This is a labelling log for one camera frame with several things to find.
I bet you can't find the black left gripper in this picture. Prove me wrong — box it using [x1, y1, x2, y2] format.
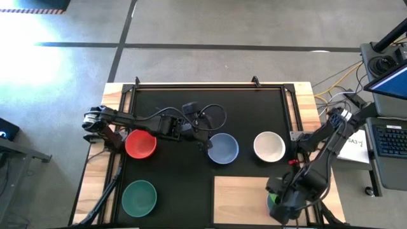
[179, 117, 214, 151]

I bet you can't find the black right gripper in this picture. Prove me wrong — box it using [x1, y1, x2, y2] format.
[265, 176, 311, 204]

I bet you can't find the blue plastic bowl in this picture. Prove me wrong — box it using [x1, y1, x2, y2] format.
[207, 132, 240, 165]

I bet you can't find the light wooden board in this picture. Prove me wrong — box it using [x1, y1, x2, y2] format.
[212, 175, 319, 226]

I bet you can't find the white plastic bowl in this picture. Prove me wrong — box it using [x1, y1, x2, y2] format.
[253, 130, 286, 163]

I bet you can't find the red-orange plastic bowl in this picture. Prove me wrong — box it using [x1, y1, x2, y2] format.
[124, 128, 158, 160]

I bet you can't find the green plastic bowl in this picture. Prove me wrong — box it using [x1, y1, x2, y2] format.
[121, 179, 158, 218]

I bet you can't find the white paper sheet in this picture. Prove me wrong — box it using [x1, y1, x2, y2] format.
[336, 128, 370, 165]

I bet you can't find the grey computer cart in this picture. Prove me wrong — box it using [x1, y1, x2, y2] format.
[360, 41, 407, 191]

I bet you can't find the black power strip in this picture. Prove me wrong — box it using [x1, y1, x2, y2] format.
[342, 88, 367, 109]

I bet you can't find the black computer keyboard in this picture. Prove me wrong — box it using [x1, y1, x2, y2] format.
[371, 123, 407, 159]

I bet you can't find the computer monitor blue screen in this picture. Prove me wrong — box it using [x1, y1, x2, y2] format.
[363, 59, 407, 101]

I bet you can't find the grey metal stand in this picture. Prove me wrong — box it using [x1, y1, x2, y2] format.
[0, 136, 52, 223]

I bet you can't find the black monitor pole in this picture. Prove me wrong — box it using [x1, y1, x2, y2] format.
[372, 18, 407, 53]

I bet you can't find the black box device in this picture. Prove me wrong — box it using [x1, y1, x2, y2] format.
[0, 116, 20, 141]

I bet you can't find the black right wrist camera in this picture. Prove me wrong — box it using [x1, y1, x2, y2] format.
[269, 190, 308, 226]

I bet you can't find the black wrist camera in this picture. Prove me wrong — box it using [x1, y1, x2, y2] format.
[269, 190, 308, 226]
[182, 101, 200, 118]

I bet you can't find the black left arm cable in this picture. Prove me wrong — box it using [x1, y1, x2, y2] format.
[139, 104, 228, 132]

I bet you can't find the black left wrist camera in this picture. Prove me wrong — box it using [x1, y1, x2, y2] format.
[182, 101, 200, 118]

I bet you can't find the black aluminium table frame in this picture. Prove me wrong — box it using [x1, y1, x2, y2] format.
[68, 76, 347, 229]

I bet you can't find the black frame strut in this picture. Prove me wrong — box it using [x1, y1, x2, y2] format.
[71, 160, 125, 227]
[319, 202, 343, 227]

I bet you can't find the yellow cable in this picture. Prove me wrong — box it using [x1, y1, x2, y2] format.
[313, 62, 364, 104]

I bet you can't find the coiled black cable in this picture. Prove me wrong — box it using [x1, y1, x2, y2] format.
[368, 55, 398, 76]

